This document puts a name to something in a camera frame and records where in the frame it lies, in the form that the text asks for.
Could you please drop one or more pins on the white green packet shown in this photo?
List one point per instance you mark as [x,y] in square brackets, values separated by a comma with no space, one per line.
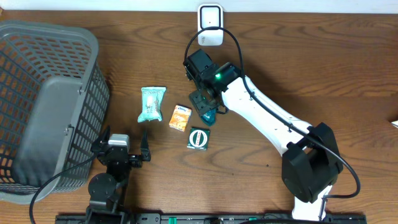
[151,102]

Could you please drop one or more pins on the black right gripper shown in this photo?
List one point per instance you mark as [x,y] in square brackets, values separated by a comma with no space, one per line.
[199,105]

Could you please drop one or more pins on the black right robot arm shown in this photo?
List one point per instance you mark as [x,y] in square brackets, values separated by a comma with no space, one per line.
[310,163]

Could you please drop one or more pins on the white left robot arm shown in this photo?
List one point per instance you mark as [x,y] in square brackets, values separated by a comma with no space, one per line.
[108,189]

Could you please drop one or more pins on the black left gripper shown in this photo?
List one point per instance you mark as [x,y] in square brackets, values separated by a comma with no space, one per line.
[135,162]

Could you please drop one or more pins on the orange tissue pack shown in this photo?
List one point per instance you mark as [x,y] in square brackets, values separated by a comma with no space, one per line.
[180,118]

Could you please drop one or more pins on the blue liquid bottle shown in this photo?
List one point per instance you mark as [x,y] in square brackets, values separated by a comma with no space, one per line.
[209,118]

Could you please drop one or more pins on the white barcode scanner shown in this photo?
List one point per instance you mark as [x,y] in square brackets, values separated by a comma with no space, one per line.
[210,15]

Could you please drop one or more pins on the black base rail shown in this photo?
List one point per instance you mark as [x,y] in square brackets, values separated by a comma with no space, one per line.
[153,218]

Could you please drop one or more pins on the green round-logo box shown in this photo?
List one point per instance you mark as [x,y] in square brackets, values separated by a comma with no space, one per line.
[198,139]

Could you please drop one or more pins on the dark grey plastic basket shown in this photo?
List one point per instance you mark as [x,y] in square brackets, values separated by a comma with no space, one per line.
[53,102]

